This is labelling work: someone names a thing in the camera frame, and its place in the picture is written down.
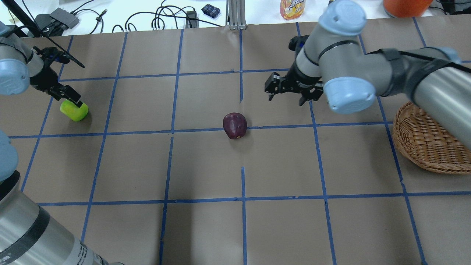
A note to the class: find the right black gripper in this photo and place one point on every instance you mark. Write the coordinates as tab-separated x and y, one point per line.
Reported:
301	79

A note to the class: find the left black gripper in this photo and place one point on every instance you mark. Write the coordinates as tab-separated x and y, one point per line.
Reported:
45	78

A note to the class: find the green apple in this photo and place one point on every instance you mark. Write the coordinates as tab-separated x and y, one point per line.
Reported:
73	112

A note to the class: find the dark red apple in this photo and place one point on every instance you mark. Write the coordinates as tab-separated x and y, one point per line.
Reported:
235	125

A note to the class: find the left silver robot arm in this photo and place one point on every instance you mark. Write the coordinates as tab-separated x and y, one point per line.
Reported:
30	235

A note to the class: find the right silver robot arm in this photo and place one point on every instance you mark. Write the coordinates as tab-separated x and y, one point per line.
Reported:
330	61

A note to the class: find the wicker basket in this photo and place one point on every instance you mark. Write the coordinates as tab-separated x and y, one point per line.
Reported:
423	141

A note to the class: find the orange drink bottle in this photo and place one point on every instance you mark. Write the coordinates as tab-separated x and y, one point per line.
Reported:
291	9

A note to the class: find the dark blue checkered pouch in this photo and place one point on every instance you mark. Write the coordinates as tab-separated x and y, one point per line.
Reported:
211	11

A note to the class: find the orange round container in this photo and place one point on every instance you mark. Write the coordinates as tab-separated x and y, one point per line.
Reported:
406	8

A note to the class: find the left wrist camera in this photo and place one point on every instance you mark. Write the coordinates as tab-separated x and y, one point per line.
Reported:
48	55

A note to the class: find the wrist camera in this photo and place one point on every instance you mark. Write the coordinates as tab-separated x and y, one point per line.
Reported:
297	42
48	55

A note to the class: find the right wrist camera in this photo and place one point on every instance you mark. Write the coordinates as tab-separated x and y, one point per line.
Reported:
297	42

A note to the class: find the aluminium frame post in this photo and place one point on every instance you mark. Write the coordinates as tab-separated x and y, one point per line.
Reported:
236	14

